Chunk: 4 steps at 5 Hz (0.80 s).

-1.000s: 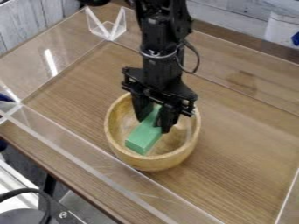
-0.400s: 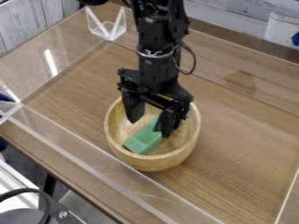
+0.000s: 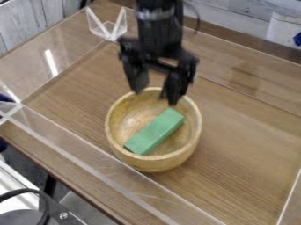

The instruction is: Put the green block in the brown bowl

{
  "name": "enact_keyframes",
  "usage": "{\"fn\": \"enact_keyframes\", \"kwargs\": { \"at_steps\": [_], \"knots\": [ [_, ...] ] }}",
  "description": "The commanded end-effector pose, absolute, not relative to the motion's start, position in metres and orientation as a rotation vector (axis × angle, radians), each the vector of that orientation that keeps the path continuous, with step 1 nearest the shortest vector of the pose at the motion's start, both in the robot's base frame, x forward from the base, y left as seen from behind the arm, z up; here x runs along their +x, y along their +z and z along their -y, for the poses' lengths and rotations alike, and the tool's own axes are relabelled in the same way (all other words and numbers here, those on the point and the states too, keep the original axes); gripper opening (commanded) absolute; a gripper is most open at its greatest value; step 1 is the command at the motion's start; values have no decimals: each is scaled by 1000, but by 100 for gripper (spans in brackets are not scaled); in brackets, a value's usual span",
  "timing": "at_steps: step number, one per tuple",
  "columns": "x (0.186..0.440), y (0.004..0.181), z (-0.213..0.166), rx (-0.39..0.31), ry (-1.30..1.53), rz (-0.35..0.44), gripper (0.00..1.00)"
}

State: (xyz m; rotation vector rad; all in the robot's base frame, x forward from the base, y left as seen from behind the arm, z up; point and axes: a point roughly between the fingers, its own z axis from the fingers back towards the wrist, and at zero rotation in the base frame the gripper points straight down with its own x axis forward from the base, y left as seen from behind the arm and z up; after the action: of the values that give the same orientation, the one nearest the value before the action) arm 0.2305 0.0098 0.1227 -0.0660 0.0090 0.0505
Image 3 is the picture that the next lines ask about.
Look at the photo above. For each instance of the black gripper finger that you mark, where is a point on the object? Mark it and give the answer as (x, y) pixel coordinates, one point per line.
(175, 86)
(136, 73)

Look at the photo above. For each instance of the green rectangular block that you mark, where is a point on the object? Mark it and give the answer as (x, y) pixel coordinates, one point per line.
(156, 133)

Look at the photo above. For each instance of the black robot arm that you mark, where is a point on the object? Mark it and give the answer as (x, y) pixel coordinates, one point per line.
(156, 10)

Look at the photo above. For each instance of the brown wooden bowl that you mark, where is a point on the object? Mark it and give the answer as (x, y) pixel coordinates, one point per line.
(130, 114)

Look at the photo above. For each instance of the white container in background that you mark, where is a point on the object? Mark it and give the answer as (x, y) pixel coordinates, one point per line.
(284, 29)

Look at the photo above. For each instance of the black table leg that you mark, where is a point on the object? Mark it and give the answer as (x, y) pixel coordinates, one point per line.
(50, 185)

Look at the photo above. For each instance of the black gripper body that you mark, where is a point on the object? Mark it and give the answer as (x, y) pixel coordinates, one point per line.
(159, 47)

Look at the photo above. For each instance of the grey metal base plate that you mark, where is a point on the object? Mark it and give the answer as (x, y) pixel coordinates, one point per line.
(85, 211)

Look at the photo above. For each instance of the clear acrylic tray enclosure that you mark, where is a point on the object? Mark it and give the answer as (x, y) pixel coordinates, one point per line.
(227, 171)

